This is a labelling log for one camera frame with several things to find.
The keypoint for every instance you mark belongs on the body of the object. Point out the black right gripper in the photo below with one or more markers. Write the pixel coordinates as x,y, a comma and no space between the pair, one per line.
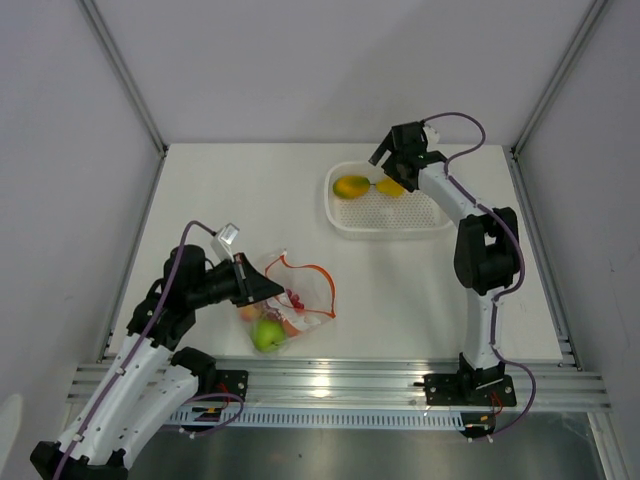
387,144

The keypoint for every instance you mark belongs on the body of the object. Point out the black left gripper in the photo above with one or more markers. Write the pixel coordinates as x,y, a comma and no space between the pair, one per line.
251,285

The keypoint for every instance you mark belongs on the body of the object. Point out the orange with green leaf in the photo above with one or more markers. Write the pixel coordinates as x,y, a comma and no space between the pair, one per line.
250,313

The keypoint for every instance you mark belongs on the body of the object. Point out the yellow lemon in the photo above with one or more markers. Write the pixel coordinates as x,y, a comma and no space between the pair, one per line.
390,188

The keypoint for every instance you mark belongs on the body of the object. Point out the red grape bunch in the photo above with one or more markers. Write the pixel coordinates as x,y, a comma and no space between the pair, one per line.
295,300

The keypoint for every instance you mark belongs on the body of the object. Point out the green apple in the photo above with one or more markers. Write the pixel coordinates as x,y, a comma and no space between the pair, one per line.
267,335

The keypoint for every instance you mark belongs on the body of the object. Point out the green yellow mango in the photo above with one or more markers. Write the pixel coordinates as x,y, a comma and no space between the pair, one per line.
350,187

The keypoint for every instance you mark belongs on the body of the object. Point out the clear zip bag orange zipper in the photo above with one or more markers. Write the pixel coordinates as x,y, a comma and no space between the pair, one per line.
308,301

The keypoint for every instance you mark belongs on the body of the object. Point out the red orange peach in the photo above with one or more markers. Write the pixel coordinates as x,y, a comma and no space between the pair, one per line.
296,325

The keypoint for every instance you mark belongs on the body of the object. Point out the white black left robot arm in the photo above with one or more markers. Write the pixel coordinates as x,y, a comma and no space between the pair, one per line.
152,375

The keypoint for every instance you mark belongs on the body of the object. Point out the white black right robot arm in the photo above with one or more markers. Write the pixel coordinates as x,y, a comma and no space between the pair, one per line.
487,258

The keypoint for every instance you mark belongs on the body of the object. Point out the white perforated plastic basket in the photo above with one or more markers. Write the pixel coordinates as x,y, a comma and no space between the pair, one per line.
377,216

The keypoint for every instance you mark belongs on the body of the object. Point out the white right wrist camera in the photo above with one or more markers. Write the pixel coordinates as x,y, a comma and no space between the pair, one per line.
432,136

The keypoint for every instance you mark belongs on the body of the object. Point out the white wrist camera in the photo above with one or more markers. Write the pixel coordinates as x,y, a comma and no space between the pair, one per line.
222,242
432,136

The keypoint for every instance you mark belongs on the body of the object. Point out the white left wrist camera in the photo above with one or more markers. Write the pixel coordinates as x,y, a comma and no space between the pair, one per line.
222,242

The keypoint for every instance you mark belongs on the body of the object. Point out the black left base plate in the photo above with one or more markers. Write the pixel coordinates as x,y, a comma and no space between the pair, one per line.
224,382

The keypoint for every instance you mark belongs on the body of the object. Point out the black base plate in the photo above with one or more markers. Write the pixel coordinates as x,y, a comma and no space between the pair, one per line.
224,382
442,389

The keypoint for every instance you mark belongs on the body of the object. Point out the white slotted cable duct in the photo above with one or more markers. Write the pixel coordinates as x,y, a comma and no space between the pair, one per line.
413,419

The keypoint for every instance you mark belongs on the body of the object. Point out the aluminium mounting rail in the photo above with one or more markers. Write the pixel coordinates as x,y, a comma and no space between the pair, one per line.
359,384

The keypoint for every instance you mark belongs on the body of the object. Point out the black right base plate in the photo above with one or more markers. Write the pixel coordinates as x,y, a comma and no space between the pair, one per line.
442,389

